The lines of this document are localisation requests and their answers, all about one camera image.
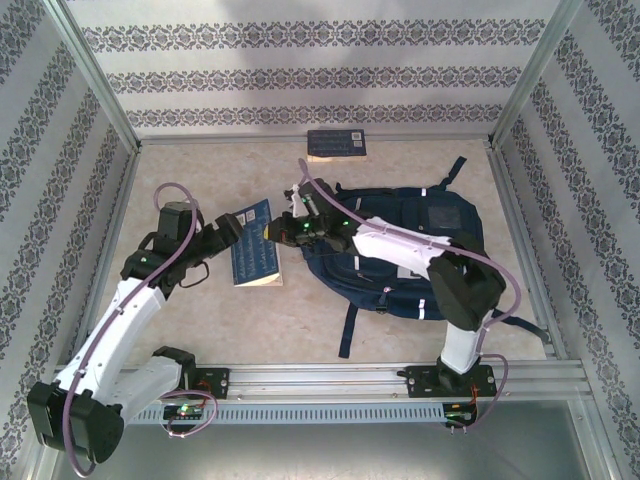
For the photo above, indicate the navy blue backpack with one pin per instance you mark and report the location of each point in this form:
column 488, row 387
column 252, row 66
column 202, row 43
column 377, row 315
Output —
column 400, row 290

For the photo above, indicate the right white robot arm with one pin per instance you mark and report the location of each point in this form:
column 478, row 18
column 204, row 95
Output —
column 395, row 245

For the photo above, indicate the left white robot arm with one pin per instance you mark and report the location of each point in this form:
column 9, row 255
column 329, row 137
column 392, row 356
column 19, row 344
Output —
column 130, row 320

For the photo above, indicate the left controller board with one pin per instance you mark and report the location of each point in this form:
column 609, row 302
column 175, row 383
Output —
column 182, row 411

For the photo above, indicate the controller board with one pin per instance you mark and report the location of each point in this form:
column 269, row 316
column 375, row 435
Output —
column 460, row 416
column 182, row 411

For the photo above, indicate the grey metal sheet panel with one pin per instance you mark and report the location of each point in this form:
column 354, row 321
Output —
column 320, row 455

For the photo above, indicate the right controller board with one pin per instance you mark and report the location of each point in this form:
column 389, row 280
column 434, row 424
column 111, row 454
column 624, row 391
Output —
column 460, row 416

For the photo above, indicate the left aluminium side rail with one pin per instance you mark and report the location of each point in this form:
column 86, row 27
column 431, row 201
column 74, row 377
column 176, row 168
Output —
column 121, row 200

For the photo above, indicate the aluminium side rail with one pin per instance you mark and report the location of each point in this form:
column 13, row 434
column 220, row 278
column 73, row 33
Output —
column 121, row 200
column 509, row 200

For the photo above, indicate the aluminium back rail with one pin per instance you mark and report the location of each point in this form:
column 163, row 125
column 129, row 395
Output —
column 200, row 138

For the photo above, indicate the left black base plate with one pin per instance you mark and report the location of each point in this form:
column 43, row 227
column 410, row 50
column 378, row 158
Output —
column 215, row 382

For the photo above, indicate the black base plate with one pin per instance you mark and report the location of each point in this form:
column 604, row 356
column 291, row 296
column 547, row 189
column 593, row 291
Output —
column 215, row 382
column 417, row 382

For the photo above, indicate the aluminium front rail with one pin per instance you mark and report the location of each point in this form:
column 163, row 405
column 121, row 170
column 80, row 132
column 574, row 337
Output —
column 320, row 380

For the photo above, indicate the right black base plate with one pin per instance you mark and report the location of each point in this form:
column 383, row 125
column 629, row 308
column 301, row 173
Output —
column 417, row 382

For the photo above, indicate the left aluminium frame post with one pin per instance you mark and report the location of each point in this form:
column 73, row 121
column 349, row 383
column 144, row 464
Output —
column 99, row 80

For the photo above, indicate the aluminium frame post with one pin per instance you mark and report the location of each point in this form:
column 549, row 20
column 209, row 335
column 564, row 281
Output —
column 99, row 80
column 531, row 80

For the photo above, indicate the right aluminium side rail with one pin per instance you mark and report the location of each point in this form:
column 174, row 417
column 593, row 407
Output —
column 509, row 200

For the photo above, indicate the right aluminium frame post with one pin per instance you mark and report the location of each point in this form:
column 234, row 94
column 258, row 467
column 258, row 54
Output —
column 531, row 80

